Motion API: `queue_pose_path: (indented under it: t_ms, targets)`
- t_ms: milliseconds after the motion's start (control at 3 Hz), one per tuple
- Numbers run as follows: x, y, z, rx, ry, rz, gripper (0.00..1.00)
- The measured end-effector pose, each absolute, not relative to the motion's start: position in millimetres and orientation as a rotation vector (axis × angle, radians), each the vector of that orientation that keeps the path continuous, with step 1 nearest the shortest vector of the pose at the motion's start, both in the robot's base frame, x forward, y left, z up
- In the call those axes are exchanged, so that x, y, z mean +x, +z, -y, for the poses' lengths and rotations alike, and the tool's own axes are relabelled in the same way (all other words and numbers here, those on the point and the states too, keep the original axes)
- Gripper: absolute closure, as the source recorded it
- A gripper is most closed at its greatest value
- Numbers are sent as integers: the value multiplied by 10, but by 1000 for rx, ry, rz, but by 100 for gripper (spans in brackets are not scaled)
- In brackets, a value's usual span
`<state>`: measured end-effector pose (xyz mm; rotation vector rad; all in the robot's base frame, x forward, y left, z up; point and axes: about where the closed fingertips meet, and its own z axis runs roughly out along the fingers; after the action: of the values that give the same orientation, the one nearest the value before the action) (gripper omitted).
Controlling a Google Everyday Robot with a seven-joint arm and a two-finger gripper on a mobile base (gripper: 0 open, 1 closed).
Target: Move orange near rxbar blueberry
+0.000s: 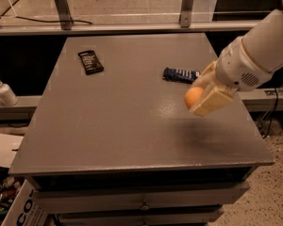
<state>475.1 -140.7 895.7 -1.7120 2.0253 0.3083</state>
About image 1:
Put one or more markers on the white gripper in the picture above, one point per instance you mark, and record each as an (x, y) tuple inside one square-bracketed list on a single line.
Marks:
[(238, 67)]

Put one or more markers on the orange fruit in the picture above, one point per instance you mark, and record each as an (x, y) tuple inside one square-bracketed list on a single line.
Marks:
[(192, 96)]

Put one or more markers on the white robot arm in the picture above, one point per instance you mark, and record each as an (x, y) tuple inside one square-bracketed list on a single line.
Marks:
[(264, 43)]

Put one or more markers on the blue rxbar blueberry bar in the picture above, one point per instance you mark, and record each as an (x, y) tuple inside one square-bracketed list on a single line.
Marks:
[(180, 76)]

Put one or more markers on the black rxbar chocolate bar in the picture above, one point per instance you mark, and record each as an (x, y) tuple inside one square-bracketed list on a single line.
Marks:
[(90, 62)]

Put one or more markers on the grey drawer cabinet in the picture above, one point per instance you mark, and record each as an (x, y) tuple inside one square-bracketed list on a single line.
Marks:
[(119, 147)]

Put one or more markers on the white pump lotion bottle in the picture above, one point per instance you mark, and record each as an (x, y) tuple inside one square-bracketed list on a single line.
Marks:
[(7, 96)]

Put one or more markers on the white cardboard box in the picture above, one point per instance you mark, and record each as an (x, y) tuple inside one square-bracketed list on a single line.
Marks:
[(24, 211)]

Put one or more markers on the metal guard rail frame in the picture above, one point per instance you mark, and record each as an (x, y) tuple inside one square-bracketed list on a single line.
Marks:
[(92, 17)]

